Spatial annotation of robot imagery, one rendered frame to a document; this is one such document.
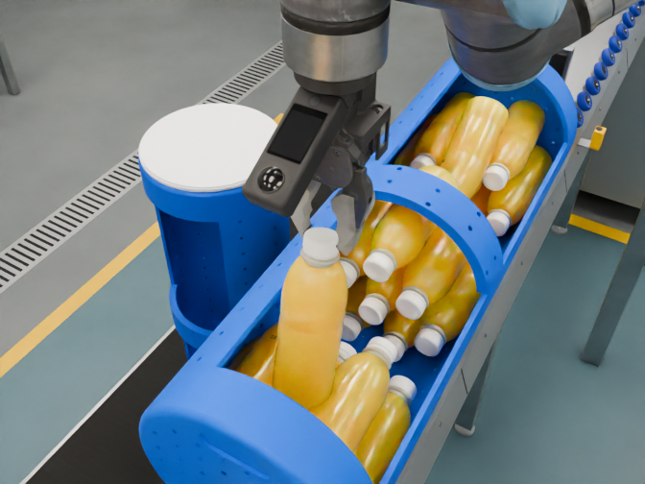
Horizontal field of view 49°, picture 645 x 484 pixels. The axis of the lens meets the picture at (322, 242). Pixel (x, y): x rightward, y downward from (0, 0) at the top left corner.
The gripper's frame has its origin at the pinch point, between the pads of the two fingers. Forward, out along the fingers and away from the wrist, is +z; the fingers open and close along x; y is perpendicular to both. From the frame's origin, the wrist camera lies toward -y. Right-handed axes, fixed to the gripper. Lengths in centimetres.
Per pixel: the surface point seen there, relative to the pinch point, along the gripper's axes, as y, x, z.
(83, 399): 25, 98, 133
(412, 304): 14.6, -5.6, 21.1
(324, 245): -1.4, -1.1, -1.2
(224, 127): 46, 48, 29
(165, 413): -18.7, 8.3, 13.1
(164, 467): -18.8, 10.9, 26.5
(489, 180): 46, -5, 22
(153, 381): 34, 75, 118
